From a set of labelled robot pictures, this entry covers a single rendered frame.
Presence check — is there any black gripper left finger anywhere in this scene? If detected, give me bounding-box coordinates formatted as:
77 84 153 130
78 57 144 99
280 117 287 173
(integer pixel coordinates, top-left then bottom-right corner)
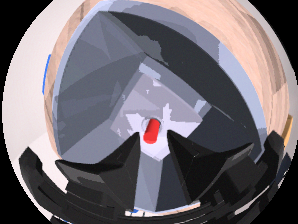
55 132 141 212

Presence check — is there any red peg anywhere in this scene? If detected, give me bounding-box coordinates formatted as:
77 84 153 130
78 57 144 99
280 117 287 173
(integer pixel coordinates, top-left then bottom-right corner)
144 119 160 144

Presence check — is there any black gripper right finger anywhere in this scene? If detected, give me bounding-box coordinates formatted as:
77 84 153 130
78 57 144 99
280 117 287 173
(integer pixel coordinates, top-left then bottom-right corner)
166 129 254 206

